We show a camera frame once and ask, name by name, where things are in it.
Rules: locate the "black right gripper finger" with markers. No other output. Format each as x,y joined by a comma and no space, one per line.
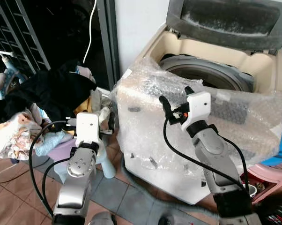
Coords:
165,107
189,91

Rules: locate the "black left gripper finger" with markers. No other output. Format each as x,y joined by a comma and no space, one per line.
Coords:
111,121

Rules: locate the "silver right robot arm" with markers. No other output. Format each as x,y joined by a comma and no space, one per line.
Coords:
211,145

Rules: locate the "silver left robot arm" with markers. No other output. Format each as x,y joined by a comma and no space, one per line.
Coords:
80,164

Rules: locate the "grey washing machine drum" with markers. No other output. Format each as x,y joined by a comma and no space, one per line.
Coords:
225,77

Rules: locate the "beige top-load washing machine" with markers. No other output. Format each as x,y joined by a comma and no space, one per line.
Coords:
145,180

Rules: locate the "grey washing machine lid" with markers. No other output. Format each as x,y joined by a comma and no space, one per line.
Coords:
225,18

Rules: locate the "grey cloth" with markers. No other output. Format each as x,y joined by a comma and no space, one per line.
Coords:
103,101

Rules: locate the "clear bubble wrap sheet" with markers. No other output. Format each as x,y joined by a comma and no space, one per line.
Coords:
141,108

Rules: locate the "yellow cloth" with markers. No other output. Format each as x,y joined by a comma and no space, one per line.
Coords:
86,106

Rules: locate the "light blue cloth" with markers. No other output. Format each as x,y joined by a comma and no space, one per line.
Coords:
52,141

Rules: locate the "black garment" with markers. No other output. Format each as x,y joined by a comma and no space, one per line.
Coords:
47,91

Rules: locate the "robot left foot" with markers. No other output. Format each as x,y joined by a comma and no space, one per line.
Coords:
102,219

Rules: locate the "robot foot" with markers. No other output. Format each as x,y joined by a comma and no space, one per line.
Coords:
102,219
168,221

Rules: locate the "white floral print cloth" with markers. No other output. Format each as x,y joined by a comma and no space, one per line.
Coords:
14,136

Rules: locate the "white cup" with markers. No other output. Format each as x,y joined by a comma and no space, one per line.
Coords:
251,189

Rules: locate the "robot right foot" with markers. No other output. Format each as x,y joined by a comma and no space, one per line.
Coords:
168,221

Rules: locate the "pink plastic basin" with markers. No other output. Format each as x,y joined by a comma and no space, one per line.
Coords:
277,174

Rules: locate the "dark metal window grille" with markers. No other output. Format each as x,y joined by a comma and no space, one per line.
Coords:
27,30

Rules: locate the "black and red box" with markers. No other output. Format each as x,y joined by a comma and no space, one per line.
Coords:
277,214

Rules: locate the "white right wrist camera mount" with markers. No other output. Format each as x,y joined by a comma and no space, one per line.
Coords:
197,105

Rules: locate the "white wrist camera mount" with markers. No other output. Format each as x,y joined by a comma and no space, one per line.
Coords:
197,105
87,126

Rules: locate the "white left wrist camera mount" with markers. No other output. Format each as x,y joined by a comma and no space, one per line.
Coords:
87,126

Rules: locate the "dark grey door frame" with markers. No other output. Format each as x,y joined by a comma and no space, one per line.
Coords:
108,37

